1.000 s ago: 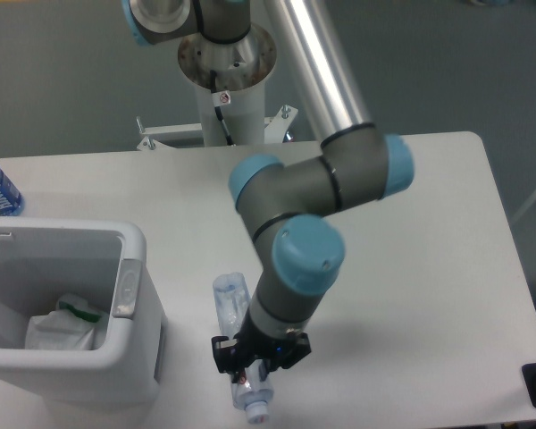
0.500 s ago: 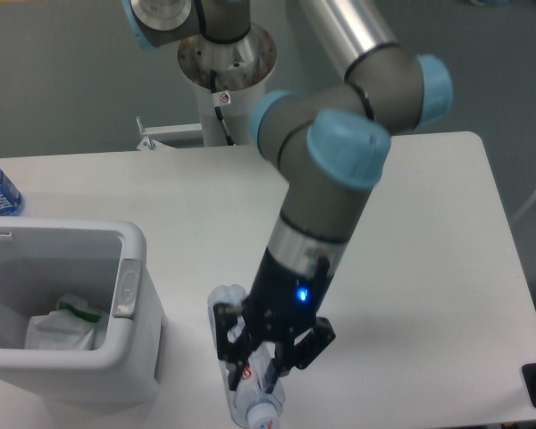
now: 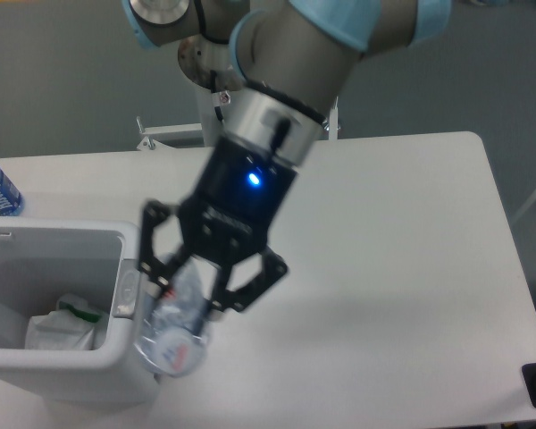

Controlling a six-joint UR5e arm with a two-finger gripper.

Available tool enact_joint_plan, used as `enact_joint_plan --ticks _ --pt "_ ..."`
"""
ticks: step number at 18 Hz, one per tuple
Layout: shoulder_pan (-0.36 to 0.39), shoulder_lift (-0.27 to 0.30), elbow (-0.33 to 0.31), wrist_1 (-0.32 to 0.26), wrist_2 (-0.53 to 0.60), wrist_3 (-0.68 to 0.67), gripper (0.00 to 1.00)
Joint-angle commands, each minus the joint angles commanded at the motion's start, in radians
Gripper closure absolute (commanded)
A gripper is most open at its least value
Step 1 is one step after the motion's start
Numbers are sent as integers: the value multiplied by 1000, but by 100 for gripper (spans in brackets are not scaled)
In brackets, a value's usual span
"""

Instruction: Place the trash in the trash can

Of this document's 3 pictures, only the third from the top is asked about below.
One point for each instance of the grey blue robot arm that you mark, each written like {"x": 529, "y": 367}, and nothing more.
{"x": 293, "y": 62}

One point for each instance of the crushed clear plastic bottle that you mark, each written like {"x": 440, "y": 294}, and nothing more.
{"x": 173, "y": 336}

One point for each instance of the white trash can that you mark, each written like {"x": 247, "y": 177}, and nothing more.
{"x": 41, "y": 260}

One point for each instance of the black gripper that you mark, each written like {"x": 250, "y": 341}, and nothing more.
{"x": 224, "y": 220}

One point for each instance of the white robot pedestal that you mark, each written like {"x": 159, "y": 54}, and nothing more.
{"x": 207, "y": 65}

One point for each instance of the white left table clamp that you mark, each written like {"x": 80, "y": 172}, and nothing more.
{"x": 174, "y": 136}

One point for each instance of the white paper wrapper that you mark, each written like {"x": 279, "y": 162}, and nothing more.
{"x": 74, "y": 325}

